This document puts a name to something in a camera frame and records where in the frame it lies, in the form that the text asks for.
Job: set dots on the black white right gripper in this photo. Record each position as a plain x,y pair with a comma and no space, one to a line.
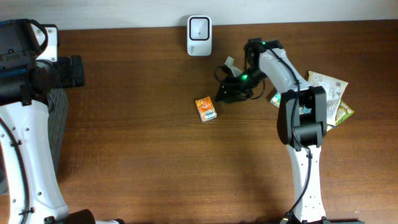
240,95

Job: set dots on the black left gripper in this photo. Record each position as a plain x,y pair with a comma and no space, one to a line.
68,79

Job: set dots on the orange Kleenex tissue pack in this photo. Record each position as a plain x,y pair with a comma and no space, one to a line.
206,109

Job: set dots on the cream snack bag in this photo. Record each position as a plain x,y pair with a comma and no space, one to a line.
334,89

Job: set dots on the green tea carton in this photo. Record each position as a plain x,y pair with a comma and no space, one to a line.
343,112

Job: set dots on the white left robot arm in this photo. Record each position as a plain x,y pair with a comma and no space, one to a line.
30,69

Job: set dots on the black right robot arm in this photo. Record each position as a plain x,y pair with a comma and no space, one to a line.
301,121

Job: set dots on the white barcode scanner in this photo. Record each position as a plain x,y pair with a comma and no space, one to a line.
199,36

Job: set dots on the grey plastic basket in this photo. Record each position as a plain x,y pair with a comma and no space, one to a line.
59,124

